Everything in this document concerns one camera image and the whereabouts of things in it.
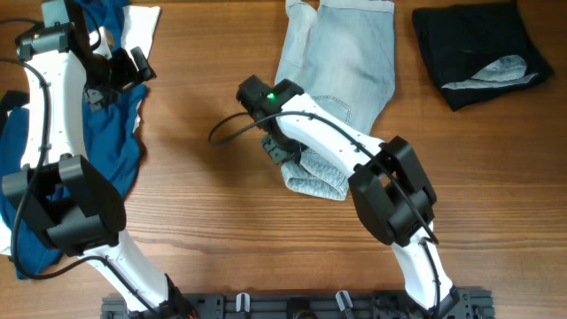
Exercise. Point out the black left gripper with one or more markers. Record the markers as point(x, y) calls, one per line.
point(128, 74)

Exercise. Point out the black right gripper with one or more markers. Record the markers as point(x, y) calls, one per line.
point(276, 151)

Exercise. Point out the light blue denim shorts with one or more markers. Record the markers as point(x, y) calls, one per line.
point(342, 54)

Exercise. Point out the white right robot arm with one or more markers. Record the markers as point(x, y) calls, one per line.
point(392, 195)

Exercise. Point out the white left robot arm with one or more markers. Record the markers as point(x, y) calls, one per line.
point(65, 201)

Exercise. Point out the white cloth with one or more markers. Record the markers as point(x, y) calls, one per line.
point(127, 27)

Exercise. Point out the blue shirt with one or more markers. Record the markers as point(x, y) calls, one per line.
point(109, 140)

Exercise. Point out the black garment at left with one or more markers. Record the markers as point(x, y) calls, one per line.
point(10, 100)

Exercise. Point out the black folded garment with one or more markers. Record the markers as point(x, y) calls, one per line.
point(477, 52)

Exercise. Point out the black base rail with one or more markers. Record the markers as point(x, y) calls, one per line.
point(460, 303)

